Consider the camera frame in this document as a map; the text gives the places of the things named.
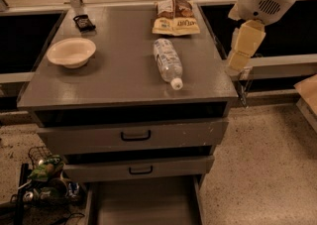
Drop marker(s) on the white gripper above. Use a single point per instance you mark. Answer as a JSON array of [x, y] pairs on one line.
[[261, 0]]

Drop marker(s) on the clear plastic water bottle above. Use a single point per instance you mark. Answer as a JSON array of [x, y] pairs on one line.
[[168, 62]]

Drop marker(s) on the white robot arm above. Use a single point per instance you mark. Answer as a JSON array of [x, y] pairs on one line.
[[249, 36]]

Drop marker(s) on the grey drawer cabinet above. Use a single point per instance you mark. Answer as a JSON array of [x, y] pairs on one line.
[[121, 85]]

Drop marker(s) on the grey top drawer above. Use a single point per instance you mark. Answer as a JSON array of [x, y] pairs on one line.
[[132, 137]]

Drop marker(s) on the grey open bottom drawer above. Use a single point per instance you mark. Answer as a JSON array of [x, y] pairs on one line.
[[149, 201]]

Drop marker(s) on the grey middle drawer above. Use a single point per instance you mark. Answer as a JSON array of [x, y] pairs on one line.
[[139, 169]]

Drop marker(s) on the brown and yellow snack bag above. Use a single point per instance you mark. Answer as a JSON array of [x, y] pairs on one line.
[[175, 18]]

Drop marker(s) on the cardboard box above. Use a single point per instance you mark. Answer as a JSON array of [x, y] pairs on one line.
[[307, 89]]

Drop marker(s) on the small black snack packet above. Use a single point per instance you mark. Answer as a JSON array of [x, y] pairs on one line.
[[83, 23]]

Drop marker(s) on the white bowl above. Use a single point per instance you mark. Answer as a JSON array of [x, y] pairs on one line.
[[71, 53]]

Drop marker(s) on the green chip bag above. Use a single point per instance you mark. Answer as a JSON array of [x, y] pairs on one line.
[[49, 168]]

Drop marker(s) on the black wire basket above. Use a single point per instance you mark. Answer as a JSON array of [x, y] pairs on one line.
[[57, 191]]

